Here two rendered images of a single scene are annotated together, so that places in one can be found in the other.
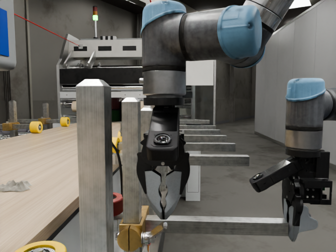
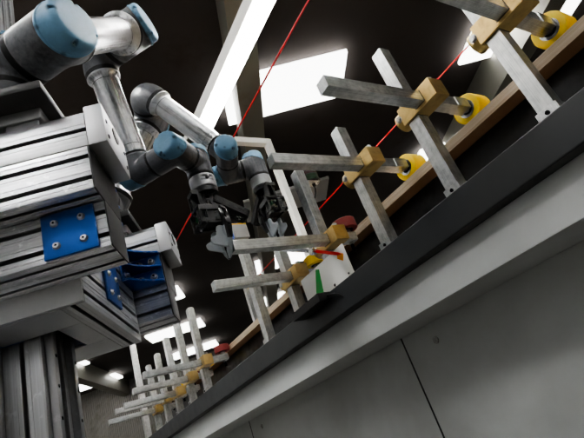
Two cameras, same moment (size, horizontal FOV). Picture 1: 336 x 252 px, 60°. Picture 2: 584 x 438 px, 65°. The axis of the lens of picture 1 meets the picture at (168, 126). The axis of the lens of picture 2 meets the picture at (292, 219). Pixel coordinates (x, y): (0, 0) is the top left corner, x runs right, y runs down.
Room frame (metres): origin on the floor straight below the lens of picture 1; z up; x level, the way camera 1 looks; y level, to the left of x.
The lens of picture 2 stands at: (1.60, -0.87, 0.34)
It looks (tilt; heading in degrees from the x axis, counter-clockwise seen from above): 25 degrees up; 139
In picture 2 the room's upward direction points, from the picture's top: 21 degrees counter-clockwise
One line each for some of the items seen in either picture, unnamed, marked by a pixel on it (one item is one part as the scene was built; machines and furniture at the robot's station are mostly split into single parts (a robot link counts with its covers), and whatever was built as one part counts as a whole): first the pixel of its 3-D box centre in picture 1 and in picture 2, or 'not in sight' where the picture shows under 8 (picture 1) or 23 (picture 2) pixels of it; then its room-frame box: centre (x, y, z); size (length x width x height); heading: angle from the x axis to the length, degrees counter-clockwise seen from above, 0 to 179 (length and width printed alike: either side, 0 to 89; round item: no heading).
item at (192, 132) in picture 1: (176, 131); not in sight; (1.65, -0.05, 0.95); 0.50 x 0.04 x 0.04; 87
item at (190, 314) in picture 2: not in sight; (199, 350); (-0.63, 0.15, 0.91); 0.04 x 0.04 x 0.48; 87
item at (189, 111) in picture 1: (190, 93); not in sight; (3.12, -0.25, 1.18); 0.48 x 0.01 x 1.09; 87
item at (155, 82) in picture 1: (162, 85); (262, 184); (0.51, 0.01, 1.16); 0.08 x 0.08 x 0.05
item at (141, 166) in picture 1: (150, 168); not in sight; (0.49, 0.03, 1.02); 0.05 x 0.02 x 0.09; 87
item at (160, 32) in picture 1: (165, 39); (254, 167); (0.51, 0.00, 1.24); 0.09 x 0.08 x 0.11; 62
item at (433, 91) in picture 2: not in sight; (420, 106); (1.14, 0.05, 0.94); 0.14 x 0.06 x 0.05; 177
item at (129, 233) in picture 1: (133, 226); (329, 242); (0.64, 0.08, 0.84); 0.14 x 0.06 x 0.05; 177
